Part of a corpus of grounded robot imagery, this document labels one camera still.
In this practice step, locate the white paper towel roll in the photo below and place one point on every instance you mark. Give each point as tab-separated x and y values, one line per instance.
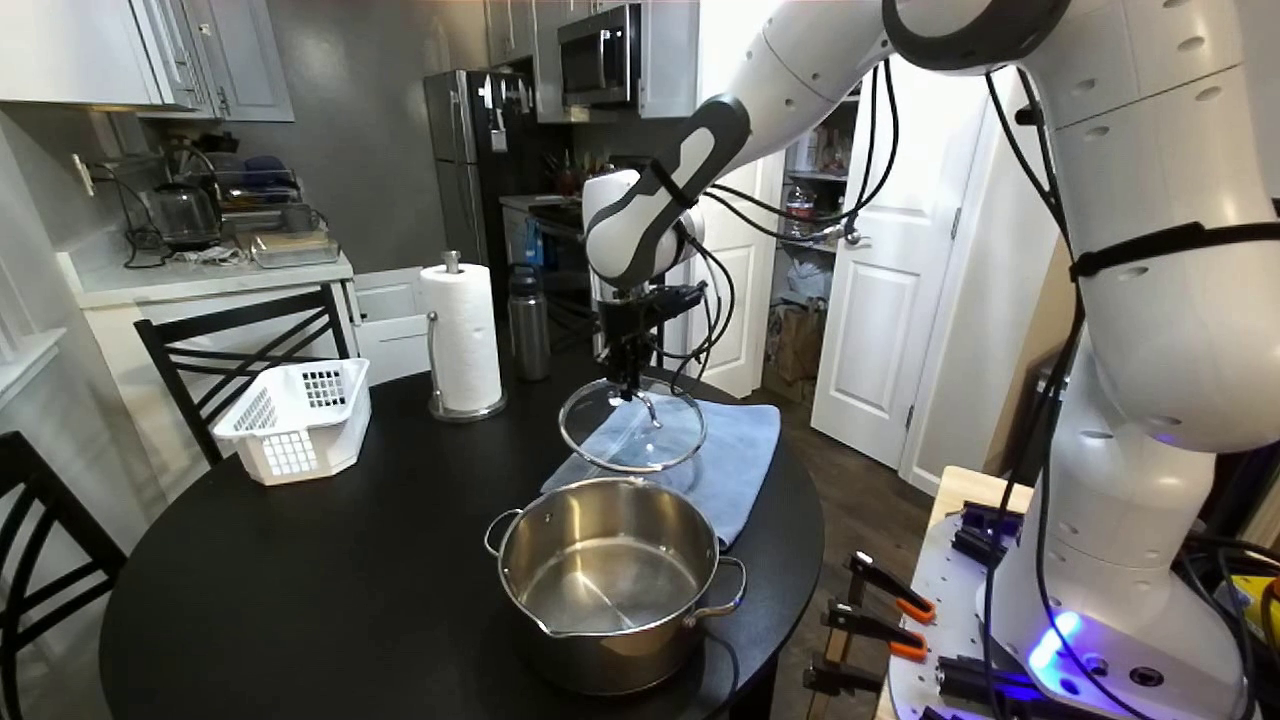
463	332

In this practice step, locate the dark steel refrigerator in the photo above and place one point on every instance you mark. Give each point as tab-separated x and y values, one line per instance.
463	147

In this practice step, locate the white kitchen counter cabinet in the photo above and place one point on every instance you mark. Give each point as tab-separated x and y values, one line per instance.
123	332

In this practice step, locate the white plastic basket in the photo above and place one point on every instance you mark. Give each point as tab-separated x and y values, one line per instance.
286	425

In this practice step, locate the steel microwave oven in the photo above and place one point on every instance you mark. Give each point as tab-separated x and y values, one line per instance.
596	53

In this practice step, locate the black coffee maker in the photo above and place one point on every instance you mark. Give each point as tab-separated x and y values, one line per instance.
165	215

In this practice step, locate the steel water bottle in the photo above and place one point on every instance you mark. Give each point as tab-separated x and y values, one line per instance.
528	324

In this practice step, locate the blue folded towel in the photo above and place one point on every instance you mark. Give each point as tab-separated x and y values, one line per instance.
745	446

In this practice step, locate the white panel door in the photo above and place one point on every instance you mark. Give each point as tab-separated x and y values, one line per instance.
882	332

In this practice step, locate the silver stainless steel pot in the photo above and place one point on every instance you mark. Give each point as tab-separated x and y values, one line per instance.
615	586

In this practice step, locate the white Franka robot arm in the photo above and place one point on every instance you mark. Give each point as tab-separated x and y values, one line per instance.
1172	267

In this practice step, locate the white upper kitchen cabinet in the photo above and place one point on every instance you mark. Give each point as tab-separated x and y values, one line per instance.
80	46

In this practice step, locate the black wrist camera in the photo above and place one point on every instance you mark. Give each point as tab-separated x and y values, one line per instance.
678	300

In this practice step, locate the wooden robot mounting platform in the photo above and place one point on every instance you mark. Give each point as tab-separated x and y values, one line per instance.
935	624

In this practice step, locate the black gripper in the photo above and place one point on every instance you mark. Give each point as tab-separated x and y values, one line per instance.
625	324

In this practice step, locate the round glass pot lid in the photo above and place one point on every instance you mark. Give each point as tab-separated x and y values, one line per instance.
632	446

